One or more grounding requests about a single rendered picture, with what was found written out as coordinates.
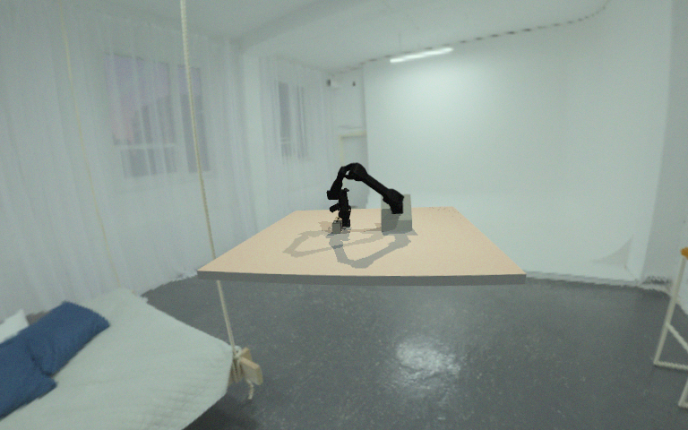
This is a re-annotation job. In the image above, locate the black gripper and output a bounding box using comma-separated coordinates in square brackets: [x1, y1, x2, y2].
[338, 199, 351, 227]

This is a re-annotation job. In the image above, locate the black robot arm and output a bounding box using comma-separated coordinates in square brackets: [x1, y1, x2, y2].
[327, 162, 404, 214]

